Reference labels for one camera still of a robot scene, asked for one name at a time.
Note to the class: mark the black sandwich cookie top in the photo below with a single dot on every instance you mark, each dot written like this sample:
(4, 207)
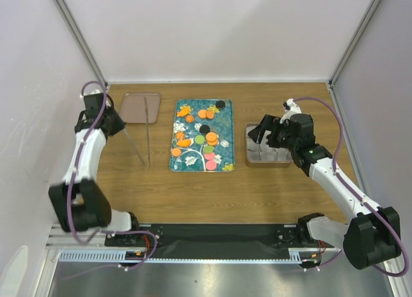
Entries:
(220, 105)

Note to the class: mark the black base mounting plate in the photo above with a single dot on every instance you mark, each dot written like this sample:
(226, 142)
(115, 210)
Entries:
(224, 241)

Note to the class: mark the orange shell cookie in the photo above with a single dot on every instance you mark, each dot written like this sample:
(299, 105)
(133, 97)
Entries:
(176, 152)

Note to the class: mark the pink sandwich cookie lower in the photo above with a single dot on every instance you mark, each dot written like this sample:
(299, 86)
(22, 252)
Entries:
(211, 165)

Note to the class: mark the black sandwich cookie middle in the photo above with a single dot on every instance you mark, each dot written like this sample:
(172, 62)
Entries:
(204, 129)

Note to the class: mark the orange fish cookie lower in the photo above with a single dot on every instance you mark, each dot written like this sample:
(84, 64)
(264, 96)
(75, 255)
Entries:
(184, 143)

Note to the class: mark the orange round cookie tilted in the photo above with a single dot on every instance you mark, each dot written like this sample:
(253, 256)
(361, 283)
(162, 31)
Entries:
(209, 114)

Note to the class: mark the green sandwich cookie left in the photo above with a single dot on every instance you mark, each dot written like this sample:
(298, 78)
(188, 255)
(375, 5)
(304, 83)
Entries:
(199, 139)

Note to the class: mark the orange swirl cookie top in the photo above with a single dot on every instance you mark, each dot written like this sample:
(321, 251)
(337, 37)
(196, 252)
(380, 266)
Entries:
(189, 118)

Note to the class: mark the green sandwich cookie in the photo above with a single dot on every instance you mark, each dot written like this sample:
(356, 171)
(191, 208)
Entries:
(199, 139)
(208, 149)

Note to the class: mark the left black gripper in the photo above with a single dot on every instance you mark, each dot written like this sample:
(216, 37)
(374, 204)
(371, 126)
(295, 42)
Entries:
(120, 123)

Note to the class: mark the orange fish cookie top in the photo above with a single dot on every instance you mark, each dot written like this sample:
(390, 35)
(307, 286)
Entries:
(184, 111)

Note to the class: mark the pink sandwich cookie upper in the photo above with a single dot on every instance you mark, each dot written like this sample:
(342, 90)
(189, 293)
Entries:
(209, 156)

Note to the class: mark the green sandwich cookie right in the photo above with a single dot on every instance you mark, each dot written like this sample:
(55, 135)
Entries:
(208, 149)

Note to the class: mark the brown cookie tin box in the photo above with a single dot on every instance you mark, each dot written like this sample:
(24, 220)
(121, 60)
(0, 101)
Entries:
(250, 164)

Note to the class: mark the teal floral serving tray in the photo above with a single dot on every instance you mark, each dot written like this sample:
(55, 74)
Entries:
(192, 159)

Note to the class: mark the orange sandwich cookie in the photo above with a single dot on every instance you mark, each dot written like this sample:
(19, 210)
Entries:
(213, 143)
(211, 137)

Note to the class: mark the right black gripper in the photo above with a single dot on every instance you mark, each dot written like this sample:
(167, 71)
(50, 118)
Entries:
(270, 123)

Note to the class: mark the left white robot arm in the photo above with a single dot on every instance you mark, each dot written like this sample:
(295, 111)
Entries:
(78, 202)

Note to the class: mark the pink sandwich cookie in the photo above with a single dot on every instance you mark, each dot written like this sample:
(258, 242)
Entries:
(211, 165)
(209, 156)

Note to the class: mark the orange fish cookie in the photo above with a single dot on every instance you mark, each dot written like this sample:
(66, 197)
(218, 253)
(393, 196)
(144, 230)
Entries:
(184, 111)
(184, 143)

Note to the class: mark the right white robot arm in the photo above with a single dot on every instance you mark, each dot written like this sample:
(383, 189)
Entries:
(372, 235)

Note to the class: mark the black sandwich cookie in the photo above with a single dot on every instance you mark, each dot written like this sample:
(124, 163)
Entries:
(220, 105)
(204, 129)

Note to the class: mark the orange flower cookie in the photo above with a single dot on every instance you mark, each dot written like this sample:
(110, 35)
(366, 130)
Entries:
(180, 135)

